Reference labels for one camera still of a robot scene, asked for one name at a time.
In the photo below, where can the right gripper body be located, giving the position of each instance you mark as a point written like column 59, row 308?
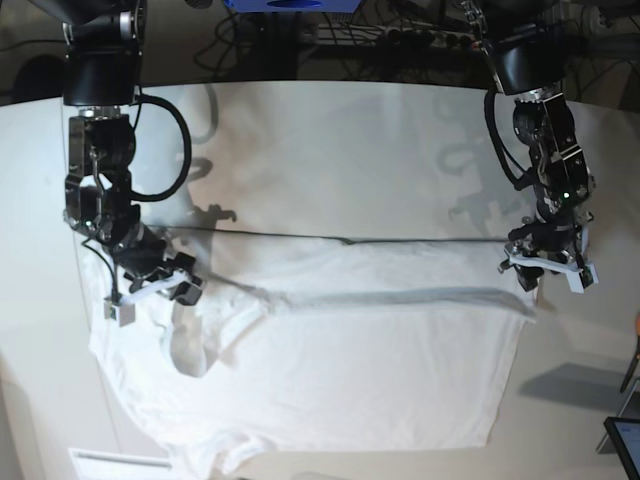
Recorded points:
column 151, row 267

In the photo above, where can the tablet on stand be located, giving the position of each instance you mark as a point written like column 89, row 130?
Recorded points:
column 622, row 438

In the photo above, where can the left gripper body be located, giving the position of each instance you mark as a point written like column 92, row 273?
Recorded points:
column 538, row 247

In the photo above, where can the white T-shirt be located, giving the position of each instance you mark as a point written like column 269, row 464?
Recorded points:
column 316, row 345

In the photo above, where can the blue box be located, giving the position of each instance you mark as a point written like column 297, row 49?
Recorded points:
column 264, row 6

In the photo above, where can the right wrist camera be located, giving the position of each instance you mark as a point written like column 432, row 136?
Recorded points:
column 120, row 311

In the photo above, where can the black tripod leg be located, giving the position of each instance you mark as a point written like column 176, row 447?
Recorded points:
column 634, row 362

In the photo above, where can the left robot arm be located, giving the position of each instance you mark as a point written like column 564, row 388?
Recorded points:
column 525, row 51

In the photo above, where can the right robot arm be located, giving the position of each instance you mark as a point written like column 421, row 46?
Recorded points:
column 102, row 67

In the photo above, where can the white paper sheet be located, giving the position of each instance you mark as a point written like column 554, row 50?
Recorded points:
column 97, row 465

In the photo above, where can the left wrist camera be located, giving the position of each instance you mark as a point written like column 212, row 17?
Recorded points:
column 582, row 278

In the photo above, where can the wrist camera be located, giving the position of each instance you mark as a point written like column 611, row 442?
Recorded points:
column 582, row 278
column 120, row 311

